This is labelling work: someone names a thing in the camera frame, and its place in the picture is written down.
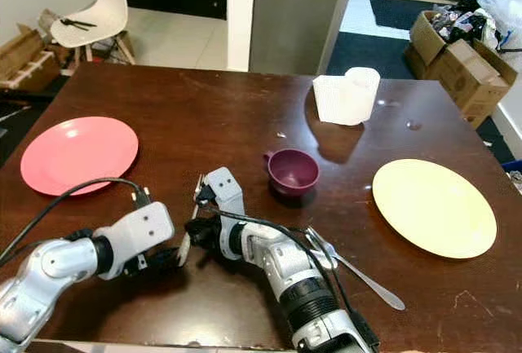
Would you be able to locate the black tongs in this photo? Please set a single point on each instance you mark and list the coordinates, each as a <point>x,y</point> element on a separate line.
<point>77,23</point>

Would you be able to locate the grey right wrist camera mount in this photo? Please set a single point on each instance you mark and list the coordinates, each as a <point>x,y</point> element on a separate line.
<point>224,190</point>

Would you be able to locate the translucent white plastic jug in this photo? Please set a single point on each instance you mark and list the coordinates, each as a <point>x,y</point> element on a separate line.
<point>347,99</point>

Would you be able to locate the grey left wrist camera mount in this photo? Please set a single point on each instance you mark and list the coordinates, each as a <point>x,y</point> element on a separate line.
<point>143,227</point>

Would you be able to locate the yellow plate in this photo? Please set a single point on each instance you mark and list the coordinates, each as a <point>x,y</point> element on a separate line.
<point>432,206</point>

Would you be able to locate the dark brown wooden table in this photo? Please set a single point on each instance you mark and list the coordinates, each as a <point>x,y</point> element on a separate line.
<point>212,100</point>

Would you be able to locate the brown cardboard box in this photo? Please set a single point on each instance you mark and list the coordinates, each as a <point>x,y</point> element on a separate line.
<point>424,39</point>
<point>473,84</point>

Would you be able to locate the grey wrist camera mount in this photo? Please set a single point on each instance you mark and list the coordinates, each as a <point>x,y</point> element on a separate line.
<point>224,190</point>
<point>143,227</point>

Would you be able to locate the pink plate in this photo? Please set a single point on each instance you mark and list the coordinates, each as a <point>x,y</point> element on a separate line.
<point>77,153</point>

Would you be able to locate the purple cup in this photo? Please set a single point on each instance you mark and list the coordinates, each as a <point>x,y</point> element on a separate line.
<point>292,175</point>

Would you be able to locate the white plastic chair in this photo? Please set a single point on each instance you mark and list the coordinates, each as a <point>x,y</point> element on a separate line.
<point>106,2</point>

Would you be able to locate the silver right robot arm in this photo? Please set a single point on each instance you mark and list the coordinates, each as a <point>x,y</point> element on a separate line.
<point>285,259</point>

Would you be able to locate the flat cardboard box stack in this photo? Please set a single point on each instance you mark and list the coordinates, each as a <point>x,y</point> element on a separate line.
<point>24,55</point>

